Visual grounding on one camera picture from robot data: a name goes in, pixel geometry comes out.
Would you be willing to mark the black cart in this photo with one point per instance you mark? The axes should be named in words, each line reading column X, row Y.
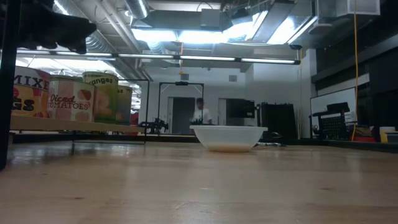
column 332, row 124

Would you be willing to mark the white ceiling unit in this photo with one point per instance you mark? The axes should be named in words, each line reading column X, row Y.
column 357, row 7

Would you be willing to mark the red basket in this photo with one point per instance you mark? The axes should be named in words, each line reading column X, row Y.
column 362, row 139

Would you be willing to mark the wooden shelf black metal frame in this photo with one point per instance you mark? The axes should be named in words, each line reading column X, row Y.
column 102, row 127

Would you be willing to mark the blue container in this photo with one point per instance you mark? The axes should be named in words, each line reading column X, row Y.
column 392, row 138

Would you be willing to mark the silver ceiling duct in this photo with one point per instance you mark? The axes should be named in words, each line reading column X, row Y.
column 136, row 7

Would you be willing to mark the black doorway frame rig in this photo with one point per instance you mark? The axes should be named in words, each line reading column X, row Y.
column 181, row 83

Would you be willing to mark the white red diced tomatoes can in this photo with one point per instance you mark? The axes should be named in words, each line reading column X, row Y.
column 71, row 102

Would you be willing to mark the person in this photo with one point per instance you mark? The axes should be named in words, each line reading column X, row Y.
column 202, row 113

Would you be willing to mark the background black robot arm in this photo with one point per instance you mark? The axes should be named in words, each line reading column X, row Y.
column 157, row 125

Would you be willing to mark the black monitor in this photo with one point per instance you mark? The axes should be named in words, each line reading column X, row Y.
column 241, row 109

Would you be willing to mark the green oranges can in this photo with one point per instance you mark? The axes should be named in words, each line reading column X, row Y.
column 104, row 99

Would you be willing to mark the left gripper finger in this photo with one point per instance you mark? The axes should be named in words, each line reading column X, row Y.
column 81, row 29
column 79, row 48

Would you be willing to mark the black aluminium table frame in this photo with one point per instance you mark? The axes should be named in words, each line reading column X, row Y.
column 9, row 77

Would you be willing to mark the yellow container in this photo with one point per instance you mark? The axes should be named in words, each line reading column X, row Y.
column 385, row 130

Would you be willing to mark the whiteboard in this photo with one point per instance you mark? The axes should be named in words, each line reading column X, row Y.
column 329, row 96

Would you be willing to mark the blue yellow peaches can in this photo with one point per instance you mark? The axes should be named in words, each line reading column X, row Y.
column 125, row 105

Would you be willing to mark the black cabinet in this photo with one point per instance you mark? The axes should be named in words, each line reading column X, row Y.
column 280, row 121

